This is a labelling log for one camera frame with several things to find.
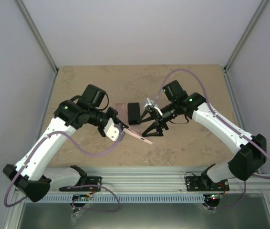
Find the right aluminium corner post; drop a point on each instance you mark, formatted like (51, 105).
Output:
(249, 29)

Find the grey slotted cable duct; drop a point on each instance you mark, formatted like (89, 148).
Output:
(128, 198)

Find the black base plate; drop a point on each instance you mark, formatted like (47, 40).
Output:
(195, 183)
(88, 181)

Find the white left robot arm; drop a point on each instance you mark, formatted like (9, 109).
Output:
(27, 174)

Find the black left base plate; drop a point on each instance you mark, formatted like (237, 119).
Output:
(88, 181)

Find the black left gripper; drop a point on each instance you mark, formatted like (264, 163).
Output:
(116, 120)

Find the aluminium corner post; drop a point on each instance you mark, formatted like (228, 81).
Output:
(249, 29)
(31, 24)

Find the pink phone with ring holder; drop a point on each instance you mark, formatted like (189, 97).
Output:
(136, 134)

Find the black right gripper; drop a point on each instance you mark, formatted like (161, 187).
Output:
(159, 118)

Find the aluminium rail frame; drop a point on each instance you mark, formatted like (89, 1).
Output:
(136, 180)

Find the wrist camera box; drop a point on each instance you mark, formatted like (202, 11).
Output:
(114, 131)
(149, 104)

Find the light pink phone case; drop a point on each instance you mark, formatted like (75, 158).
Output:
(121, 108)

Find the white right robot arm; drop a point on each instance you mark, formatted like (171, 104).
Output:
(246, 147)

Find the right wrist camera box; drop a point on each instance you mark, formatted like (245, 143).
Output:
(149, 104)

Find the left aluminium corner post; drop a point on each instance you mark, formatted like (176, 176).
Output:
(31, 24)

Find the purple phone black screen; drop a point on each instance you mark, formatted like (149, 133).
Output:
(133, 113)

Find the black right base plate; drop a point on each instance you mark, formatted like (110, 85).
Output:
(195, 183)

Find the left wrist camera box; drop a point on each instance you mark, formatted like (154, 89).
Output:
(114, 131)

